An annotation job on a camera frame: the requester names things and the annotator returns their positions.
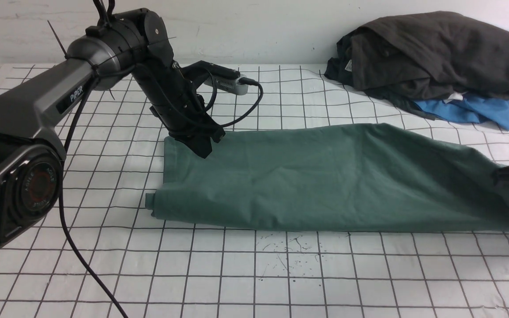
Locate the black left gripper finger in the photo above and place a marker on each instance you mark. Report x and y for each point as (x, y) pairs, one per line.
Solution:
(218, 134)
(199, 145)

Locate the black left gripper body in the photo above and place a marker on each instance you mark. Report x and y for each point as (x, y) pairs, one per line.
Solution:
(175, 100)

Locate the green long-sleeved shirt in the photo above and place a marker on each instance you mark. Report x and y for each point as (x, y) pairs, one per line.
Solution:
(359, 177)

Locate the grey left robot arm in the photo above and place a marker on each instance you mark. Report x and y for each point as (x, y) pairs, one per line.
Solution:
(32, 156)

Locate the blue garment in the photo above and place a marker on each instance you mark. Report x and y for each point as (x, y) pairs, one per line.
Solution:
(470, 109)

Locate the white grid tablecloth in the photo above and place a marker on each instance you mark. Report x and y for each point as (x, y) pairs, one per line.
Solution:
(165, 269)

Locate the dark green garment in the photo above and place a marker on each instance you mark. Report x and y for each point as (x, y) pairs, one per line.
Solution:
(340, 69)

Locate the dark brown garment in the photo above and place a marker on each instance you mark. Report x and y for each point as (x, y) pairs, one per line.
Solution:
(431, 56)

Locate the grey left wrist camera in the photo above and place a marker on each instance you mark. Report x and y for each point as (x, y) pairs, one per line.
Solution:
(226, 79)

